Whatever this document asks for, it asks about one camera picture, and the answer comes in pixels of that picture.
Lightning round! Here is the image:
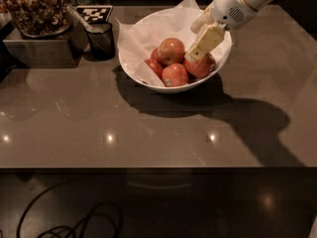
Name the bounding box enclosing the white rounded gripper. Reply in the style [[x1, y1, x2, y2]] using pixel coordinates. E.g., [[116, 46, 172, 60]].
[[185, 0, 257, 61]]

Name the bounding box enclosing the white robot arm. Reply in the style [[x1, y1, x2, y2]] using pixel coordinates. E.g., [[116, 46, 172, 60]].
[[185, 0, 274, 61]]

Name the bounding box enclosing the right red apple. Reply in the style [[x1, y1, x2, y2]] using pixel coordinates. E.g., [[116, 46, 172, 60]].
[[183, 55, 216, 79]]

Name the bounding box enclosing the top red apple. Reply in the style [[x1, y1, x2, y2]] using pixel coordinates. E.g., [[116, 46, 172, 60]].
[[158, 38, 185, 66]]

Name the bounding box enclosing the front red apple with sticker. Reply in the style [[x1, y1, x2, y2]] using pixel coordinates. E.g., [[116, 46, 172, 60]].
[[161, 63, 189, 87]]

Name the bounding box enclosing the white ceramic bowl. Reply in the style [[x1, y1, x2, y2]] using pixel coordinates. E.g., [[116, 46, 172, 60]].
[[117, 7, 233, 95]]

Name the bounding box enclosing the hidden back red apple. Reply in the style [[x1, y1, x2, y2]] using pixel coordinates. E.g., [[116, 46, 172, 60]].
[[151, 48, 158, 60]]

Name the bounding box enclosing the left red apple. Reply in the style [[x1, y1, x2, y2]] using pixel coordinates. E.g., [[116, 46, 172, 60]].
[[145, 59, 163, 78]]

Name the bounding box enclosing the white paper bowl liner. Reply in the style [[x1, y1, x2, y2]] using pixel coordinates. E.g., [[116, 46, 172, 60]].
[[117, 0, 233, 94]]

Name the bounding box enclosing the black mesh pen cup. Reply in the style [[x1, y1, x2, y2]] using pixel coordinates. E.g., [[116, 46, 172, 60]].
[[85, 22, 116, 60]]

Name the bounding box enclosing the black white fiducial marker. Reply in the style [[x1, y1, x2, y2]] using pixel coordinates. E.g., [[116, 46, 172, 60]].
[[76, 5, 113, 23]]

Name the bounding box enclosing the white utensil in cup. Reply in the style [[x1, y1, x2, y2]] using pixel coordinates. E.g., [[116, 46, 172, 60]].
[[66, 4, 97, 33]]

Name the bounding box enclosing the grey metal box stand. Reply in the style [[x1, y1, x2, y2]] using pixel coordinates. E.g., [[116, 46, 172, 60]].
[[4, 25, 88, 68]]

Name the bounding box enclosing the glass jar of nuts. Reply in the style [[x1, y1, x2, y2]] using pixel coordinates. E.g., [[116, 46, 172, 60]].
[[2, 0, 72, 38]]

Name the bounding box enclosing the black cable on floor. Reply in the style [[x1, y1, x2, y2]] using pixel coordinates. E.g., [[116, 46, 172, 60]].
[[16, 178, 124, 238]]

